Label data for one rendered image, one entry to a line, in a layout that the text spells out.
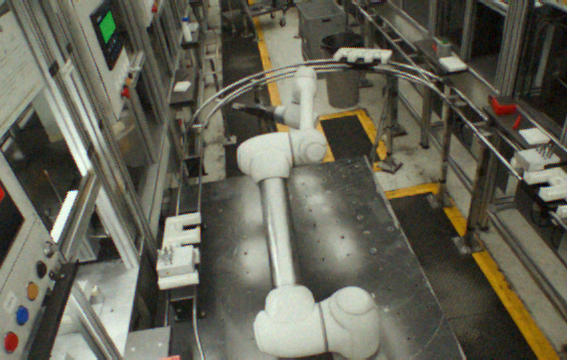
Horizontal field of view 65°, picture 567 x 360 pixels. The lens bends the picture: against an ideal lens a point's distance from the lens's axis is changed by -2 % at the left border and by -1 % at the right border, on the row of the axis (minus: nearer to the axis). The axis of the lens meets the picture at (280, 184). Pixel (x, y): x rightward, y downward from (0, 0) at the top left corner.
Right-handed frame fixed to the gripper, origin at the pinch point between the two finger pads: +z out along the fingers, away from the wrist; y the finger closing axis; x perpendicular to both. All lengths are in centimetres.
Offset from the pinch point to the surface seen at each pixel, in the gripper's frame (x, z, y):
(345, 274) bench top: -66, -74, -8
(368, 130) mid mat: 79, -38, 170
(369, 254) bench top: -54, -81, -1
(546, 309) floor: -44, -169, 74
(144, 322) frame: -110, 0, -11
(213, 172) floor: -1, 69, 134
